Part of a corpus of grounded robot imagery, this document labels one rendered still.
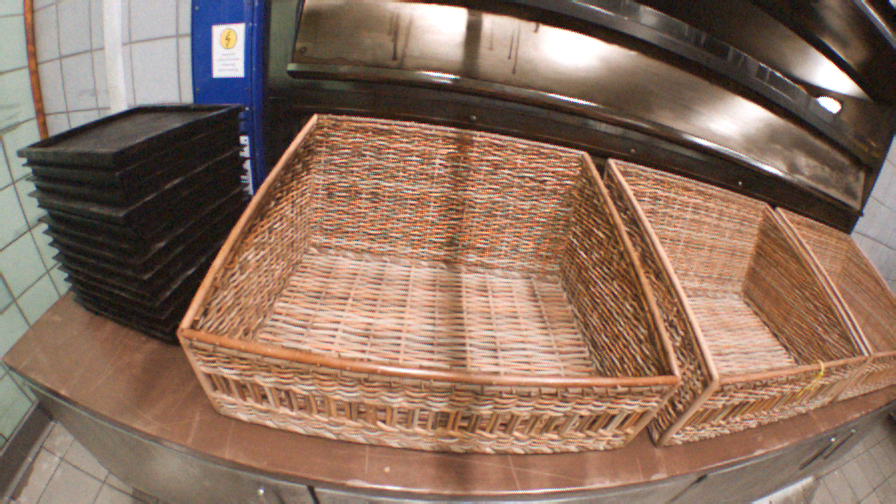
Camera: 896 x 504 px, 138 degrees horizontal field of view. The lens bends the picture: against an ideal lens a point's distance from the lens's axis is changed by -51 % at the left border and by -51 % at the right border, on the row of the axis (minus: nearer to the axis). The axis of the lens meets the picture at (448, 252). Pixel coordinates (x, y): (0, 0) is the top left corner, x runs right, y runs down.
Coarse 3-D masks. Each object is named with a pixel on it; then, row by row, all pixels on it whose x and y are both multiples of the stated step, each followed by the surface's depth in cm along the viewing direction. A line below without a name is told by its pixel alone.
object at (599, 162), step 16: (304, 112) 67; (464, 128) 70; (352, 160) 70; (544, 160) 72; (592, 160) 73; (624, 160) 73; (464, 176) 72; (400, 192) 72; (736, 192) 76; (416, 208) 71; (672, 208) 76; (672, 240) 78
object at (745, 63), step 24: (576, 0) 53; (600, 0) 52; (624, 0) 52; (648, 24) 54; (672, 24) 53; (720, 48) 55; (768, 72) 56; (792, 96) 58; (840, 120) 59; (864, 144) 61
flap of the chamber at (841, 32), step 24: (792, 0) 45; (840, 0) 34; (816, 24) 47; (840, 24) 41; (864, 24) 35; (840, 48) 49; (864, 48) 42; (888, 48) 35; (864, 72) 51; (888, 72) 43; (888, 96) 52
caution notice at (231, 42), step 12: (240, 24) 51; (216, 36) 52; (228, 36) 52; (240, 36) 52; (216, 48) 53; (228, 48) 53; (240, 48) 53; (216, 60) 54; (228, 60) 54; (240, 60) 55; (216, 72) 55; (228, 72) 56; (240, 72) 56
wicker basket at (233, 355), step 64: (320, 128) 62; (384, 128) 63; (448, 128) 63; (320, 192) 66; (384, 192) 67; (448, 192) 67; (512, 192) 68; (576, 192) 68; (256, 256) 46; (320, 256) 68; (384, 256) 70; (448, 256) 71; (512, 256) 71; (576, 256) 66; (192, 320) 30; (256, 320) 47; (320, 320) 53; (384, 320) 56; (448, 320) 58; (512, 320) 60; (576, 320) 62; (640, 320) 42; (256, 384) 33; (320, 384) 32; (384, 384) 32; (448, 384) 31; (512, 384) 31; (576, 384) 32; (640, 384) 32; (448, 448) 38; (512, 448) 39; (576, 448) 39
